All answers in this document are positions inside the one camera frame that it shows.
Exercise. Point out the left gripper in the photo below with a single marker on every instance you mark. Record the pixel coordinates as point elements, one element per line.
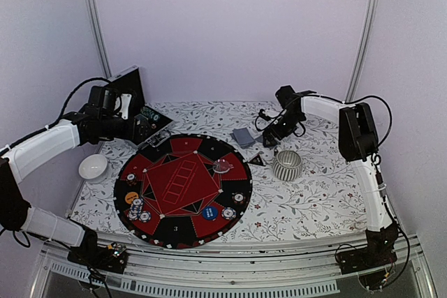
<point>142,133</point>

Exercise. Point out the blue small blind button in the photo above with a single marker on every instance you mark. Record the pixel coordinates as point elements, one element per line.
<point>210,213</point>

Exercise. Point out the round red black poker mat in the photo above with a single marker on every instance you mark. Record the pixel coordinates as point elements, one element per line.
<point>176,182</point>

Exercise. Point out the right aluminium post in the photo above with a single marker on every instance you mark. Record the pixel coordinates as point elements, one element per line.
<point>366,32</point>

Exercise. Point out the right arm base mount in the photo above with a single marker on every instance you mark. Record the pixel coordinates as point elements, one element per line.
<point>354,260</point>

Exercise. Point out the spread blue chips pile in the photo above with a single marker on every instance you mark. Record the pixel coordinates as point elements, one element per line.
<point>135,209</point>

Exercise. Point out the aluminium front rail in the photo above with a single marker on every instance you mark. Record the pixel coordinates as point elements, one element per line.
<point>306,268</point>

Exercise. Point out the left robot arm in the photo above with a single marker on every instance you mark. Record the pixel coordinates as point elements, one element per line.
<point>111,112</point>

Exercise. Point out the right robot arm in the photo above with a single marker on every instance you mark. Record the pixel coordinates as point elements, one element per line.
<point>358,143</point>

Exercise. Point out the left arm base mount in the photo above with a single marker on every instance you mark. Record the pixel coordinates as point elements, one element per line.
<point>104,258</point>

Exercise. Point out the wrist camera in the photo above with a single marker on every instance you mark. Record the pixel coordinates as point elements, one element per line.
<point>266,114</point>
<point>124,103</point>

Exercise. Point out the black triangular all-in button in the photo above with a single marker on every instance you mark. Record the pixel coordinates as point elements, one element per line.
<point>257,160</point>

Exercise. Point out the clear acrylic dealer button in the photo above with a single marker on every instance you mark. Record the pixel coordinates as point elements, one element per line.
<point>221,166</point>

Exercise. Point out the aluminium poker chip case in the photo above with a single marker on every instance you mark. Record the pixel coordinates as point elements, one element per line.
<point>126,82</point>

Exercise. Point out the chip row in case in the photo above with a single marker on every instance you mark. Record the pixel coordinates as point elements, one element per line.
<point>152,115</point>

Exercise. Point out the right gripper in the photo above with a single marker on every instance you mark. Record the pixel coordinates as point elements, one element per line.
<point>279,134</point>

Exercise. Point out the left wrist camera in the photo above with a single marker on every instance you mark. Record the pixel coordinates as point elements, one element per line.
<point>124,103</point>

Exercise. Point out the aluminium post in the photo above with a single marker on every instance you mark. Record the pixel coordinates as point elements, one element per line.
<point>92,11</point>
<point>366,32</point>

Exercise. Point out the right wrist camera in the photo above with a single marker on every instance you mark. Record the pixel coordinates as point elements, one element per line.
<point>266,114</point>

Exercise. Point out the orange big blind button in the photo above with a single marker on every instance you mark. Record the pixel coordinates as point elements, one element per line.
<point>131,196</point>

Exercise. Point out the single blue white chip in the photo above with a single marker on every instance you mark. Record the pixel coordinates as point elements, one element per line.
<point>145,216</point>

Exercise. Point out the white ceramic bowl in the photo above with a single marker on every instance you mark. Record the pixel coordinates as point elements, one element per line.
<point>93,168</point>

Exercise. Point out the blue playing card deck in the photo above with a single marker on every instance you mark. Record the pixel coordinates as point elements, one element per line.
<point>243,137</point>

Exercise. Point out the blue white chip stack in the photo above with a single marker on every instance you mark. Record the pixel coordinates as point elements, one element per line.
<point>228,213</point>

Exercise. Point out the left aluminium post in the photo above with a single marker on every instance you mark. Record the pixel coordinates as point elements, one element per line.
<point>92,11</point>

